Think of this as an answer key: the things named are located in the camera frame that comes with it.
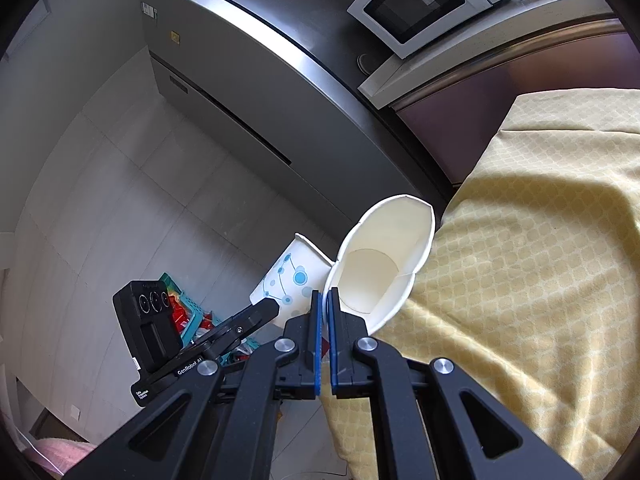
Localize pink sleeved left forearm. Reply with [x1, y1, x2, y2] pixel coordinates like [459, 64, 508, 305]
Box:
[24, 438, 96, 477]

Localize silver refrigerator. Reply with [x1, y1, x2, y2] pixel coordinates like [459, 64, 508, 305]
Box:
[139, 0, 452, 237]

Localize yellow patterned tablecloth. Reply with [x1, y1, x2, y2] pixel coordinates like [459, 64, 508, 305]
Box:
[319, 88, 640, 480]

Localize small dotted paper cup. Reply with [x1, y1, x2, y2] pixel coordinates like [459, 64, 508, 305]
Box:
[250, 233, 334, 328]

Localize black camera box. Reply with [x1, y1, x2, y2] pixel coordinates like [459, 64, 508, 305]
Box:
[113, 281, 182, 377]

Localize kitchen counter with cabinets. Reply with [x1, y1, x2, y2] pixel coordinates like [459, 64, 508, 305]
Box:
[359, 0, 639, 191]

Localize large dotted paper cup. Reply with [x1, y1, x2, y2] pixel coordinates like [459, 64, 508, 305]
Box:
[323, 194, 436, 334]

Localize teal plastic basket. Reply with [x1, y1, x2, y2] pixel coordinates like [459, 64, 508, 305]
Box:
[160, 273, 218, 348]

